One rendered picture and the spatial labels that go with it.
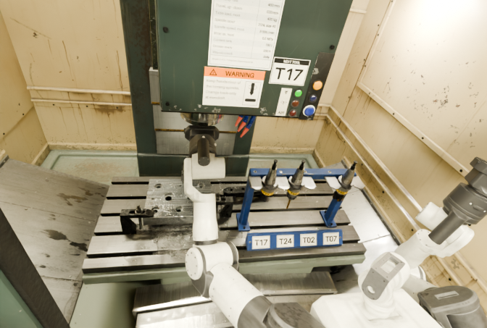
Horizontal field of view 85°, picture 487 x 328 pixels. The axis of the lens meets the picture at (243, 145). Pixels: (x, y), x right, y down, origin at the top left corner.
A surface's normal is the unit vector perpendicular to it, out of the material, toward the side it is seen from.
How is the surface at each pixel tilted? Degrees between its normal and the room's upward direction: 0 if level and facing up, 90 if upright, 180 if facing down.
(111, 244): 0
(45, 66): 90
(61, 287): 24
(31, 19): 90
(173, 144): 90
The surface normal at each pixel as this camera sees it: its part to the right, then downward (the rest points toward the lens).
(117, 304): 0.14, -0.80
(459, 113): -0.98, -0.02
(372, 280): -0.76, 0.10
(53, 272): 0.52, -0.73
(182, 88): 0.15, 0.60
